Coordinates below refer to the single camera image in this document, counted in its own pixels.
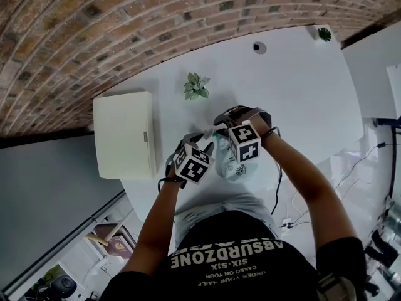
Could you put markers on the small pale-leaf potted plant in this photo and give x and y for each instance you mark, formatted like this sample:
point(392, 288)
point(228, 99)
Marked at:
point(195, 88)

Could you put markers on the black round device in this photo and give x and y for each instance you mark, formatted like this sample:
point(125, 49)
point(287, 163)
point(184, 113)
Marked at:
point(63, 284)

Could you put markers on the translucent white printed pouch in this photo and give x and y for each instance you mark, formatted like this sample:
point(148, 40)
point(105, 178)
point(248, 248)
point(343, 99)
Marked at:
point(233, 168)

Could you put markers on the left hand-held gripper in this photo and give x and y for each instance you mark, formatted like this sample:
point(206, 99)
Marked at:
point(191, 167)

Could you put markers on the grey trousers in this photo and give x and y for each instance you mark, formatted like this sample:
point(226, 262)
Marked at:
point(219, 204)

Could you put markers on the white power strip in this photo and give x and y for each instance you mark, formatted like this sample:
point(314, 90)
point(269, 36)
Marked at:
point(287, 223)

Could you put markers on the person's left forearm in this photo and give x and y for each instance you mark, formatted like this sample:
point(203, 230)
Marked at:
point(156, 221)

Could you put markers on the white rectangular box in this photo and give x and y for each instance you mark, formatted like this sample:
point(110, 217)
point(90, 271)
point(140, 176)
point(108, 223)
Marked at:
point(125, 133)

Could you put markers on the maroon booklet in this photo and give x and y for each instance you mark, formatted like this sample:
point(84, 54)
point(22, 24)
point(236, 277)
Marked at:
point(118, 247)

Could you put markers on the person's right forearm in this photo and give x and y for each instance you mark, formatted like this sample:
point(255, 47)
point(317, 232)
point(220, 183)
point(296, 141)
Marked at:
point(300, 187)

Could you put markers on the black printed t-shirt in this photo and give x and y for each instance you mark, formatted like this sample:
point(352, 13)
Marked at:
point(238, 271)

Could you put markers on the small dark green potted plant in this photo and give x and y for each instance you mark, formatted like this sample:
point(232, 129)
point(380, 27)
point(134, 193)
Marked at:
point(324, 34)

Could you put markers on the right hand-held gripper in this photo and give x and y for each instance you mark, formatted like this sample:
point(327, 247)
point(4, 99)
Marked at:
point(245, 141)

